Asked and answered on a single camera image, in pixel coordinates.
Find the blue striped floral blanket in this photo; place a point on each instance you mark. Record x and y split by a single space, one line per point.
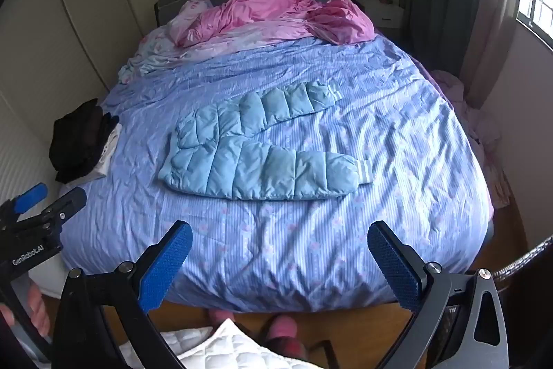
328 230

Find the person's left hand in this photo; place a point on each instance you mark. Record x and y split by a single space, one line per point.
38 310

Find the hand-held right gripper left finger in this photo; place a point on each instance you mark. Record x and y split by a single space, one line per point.
166 265

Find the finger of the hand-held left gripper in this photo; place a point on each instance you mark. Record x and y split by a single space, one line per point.
65 202
30 196

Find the white cloth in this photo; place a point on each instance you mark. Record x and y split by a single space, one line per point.
108 155

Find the metal mesh basket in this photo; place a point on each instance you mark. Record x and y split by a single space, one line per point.
525 258

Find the pink duvet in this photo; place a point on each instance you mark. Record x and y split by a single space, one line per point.
276 12

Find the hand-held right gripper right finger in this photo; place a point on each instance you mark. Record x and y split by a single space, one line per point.
395 265

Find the cream wardrobe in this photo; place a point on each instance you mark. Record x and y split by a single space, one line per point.
82 10

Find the white ribbed panel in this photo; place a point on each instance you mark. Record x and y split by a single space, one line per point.
21 161

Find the pink slipper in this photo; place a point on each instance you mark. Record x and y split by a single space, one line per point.
221 316
281 328

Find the white nightstand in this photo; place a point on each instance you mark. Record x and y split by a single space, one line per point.
389 12

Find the white quilted garment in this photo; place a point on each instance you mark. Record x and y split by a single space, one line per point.
224 347

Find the black clothes pile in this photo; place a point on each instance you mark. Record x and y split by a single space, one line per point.
80 140

